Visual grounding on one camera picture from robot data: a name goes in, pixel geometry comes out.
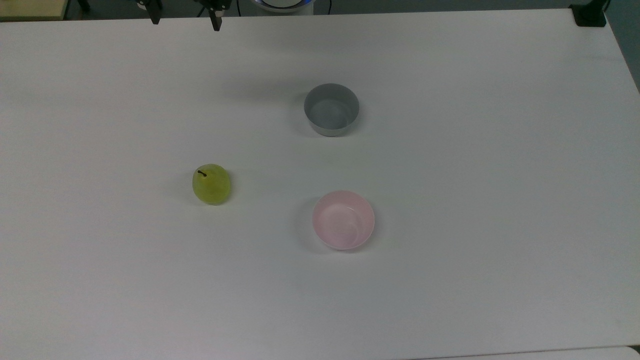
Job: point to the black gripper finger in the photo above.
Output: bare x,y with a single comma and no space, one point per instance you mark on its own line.
216,20
155,15

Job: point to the green pear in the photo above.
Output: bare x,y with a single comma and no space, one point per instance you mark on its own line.
211,185

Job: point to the grey bowl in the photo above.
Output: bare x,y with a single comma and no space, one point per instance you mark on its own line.
331,111

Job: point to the pink bowl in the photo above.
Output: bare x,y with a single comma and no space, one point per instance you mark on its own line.
343,220

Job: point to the black stand leg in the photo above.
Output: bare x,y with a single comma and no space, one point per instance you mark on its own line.
84,4

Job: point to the light wooden furniture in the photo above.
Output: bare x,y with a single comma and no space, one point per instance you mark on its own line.
30,9

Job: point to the black clamp pole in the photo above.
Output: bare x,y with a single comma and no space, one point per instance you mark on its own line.
590,17

